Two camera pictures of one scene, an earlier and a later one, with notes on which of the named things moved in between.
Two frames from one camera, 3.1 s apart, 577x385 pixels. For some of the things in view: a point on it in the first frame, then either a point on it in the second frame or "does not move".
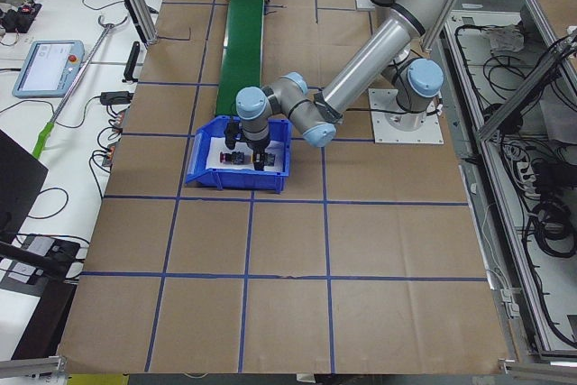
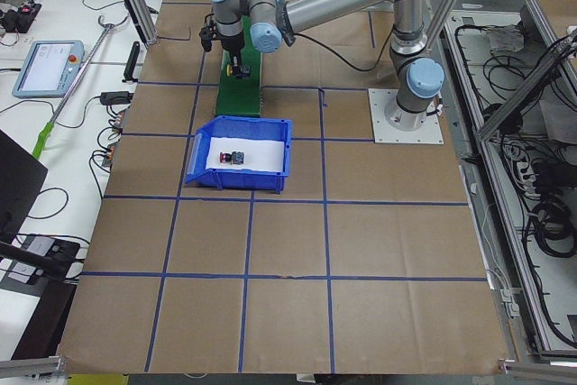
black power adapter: [115, 97] does not move
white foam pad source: [215, 146] does not move
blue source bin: [237, 179] does not move
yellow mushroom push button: [269, 160] to [244, 72]
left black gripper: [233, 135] to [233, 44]
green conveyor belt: [242, 54] does not move
